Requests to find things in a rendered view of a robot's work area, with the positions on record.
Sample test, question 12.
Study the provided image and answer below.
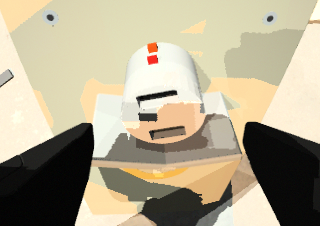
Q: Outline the grey flat bar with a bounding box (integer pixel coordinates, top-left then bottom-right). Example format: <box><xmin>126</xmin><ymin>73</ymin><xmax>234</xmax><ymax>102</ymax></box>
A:
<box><xmin>0</xmin><ymin>69</ymin><xmax>13</xmax><ymax>87</ymax></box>

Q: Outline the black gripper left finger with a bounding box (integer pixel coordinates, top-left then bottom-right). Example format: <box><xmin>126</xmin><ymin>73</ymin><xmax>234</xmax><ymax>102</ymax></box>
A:
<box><xmin>0</xmin><ymin>123</ymin><xmax>95</xmax><ymax>226</ymax></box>

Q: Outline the cream rectangular block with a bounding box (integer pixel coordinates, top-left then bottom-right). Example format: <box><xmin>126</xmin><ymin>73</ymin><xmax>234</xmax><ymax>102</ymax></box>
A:
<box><xmin>308</xmin><ymin>0</ymin><xmax>320</xmax><ymax>23</ymax></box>

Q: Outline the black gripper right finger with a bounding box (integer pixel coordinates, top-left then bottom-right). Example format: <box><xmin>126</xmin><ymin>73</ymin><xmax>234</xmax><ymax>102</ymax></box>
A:
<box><xmin>241</xmin><ymin>122</ymin><xmax>320</xmax><ymax>226</ymax></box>

